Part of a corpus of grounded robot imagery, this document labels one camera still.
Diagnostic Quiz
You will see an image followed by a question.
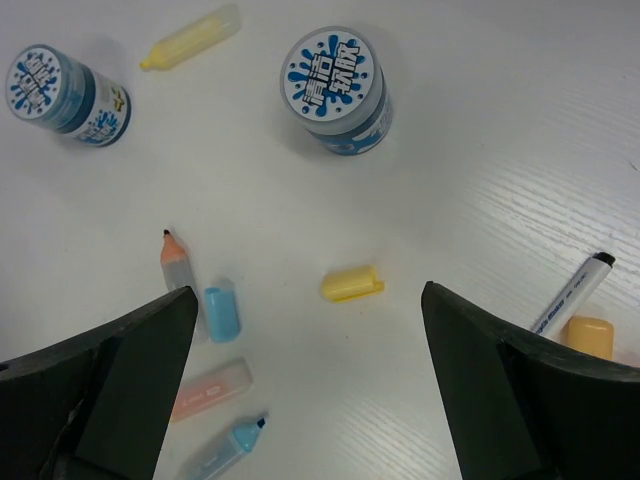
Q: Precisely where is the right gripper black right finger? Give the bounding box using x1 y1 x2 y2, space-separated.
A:
421 281 639 479

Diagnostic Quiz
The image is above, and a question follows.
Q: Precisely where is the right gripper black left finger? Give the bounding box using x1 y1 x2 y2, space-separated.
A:
1 287 198 479

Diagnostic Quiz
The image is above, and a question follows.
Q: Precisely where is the blue highlighter pen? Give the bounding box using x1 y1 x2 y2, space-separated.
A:
175 414 269 480

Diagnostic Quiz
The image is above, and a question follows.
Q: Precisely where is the blue highlighter cap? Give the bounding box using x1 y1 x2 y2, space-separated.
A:
203 276 241 344

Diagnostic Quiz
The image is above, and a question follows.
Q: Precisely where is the clear orange-tipped highlighter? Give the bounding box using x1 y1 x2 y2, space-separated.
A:
159 228 209 345

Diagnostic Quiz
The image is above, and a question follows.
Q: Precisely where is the blue slime jar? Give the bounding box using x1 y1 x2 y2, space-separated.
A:
5 44 132 147
279 26 393 156

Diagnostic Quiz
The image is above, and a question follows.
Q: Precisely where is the pink orange highlighter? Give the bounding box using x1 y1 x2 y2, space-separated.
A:
170 358 253 423

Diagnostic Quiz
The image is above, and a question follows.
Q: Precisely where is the yellow highlighter cap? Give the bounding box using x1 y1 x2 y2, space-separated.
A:
320 265 385 303

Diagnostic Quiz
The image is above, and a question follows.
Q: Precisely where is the yellow highlighter pen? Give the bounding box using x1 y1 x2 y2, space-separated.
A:
140 4 241 71

